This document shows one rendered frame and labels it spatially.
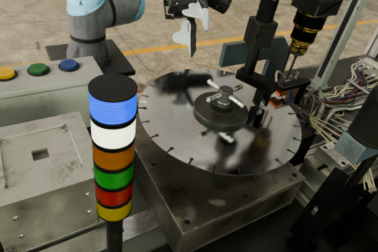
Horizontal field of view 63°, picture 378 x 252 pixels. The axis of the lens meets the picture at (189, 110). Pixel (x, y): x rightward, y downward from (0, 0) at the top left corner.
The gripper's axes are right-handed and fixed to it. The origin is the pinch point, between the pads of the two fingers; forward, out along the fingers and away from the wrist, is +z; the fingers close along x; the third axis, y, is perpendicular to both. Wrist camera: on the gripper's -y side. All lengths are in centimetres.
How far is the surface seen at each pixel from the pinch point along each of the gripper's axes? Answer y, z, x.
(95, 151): 24.5, 28.8, 29.1
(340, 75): -72, -6, -35
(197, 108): 5.3, 18.0, 6.6
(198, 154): 8.0, 27.7, 12.0
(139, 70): -9, -69, -168
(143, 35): -21, -121, -203
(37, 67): 37.3, 0.7, -11.4
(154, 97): 12.8, 14.0, 2.8
